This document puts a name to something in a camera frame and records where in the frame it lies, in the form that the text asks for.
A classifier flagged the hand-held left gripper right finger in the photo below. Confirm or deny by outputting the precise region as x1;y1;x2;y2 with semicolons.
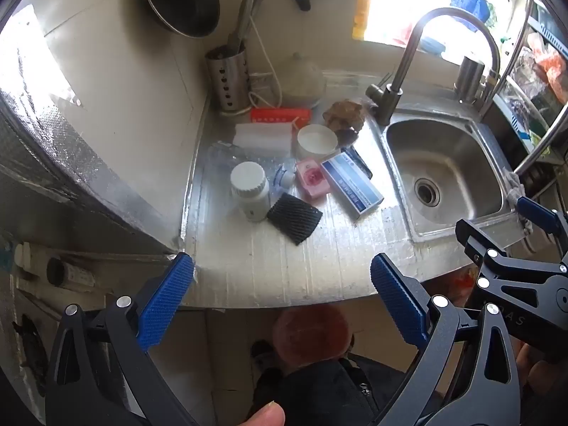
370;253;522;426

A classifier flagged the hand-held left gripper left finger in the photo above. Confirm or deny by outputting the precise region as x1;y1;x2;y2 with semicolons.
44;252;196;426

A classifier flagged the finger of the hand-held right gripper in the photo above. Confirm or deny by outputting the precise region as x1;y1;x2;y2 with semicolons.
517;196;568;253
455;218;568;294

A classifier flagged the blue and white box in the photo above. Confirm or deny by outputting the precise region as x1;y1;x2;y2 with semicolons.
320;151;384;220

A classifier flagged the black mesh net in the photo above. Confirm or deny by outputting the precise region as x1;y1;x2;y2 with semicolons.
266;192;324;246

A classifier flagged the dark blue snack packet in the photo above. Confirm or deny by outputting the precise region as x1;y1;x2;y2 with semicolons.
342;146;372;178

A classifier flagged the white pill bottle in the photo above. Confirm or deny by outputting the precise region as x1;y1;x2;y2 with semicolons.
230;161;271;223

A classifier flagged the pink small box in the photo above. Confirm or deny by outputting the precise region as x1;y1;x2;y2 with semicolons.
295;157;333;200

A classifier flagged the crushed clear plastic bottle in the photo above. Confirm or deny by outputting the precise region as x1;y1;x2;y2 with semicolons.
206;141;297;198

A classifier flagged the white round plastic container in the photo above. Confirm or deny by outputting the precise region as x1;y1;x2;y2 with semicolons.
296;124;339;159

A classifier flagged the brown wrapper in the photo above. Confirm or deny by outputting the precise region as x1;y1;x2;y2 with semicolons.
323;100;365;133

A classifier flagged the red cardboard box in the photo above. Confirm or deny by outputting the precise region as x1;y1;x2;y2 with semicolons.
250;106;311;126

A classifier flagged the person's right hand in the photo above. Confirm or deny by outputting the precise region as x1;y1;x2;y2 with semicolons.
517;344;568;411

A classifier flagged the person's left hand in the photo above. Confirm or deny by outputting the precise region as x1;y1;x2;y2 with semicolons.
235;402;285;426

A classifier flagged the grey dish cloth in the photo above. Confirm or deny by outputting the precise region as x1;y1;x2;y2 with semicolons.
503;171;540;236

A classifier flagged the steel dish rack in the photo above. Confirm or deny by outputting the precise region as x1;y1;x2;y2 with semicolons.
484;0;568;178

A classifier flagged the stainless steel sink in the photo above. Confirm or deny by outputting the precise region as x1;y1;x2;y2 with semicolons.
382;113;529;242

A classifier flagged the person's left shoe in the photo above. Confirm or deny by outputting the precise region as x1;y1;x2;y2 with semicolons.
251;339;278;365

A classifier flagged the steel cup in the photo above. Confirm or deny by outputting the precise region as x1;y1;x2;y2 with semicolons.
457;55;486;103

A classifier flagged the steel gooseneck faucet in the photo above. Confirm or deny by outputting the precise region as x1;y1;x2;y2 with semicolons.
365;7;502;126

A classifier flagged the perforated steel utensil holder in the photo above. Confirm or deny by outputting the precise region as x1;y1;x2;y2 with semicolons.
205;47;251;114

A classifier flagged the yellow packet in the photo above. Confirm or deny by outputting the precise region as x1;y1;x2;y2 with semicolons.
352;0;371;40

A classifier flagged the steel knife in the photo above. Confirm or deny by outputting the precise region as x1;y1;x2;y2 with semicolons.
246;0;264;43
227;0;257;56

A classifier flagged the hanging black wok pan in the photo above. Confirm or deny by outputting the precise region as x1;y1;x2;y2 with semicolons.
142;0;221;38

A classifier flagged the white power cable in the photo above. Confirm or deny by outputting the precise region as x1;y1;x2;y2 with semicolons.
222;13;285;118

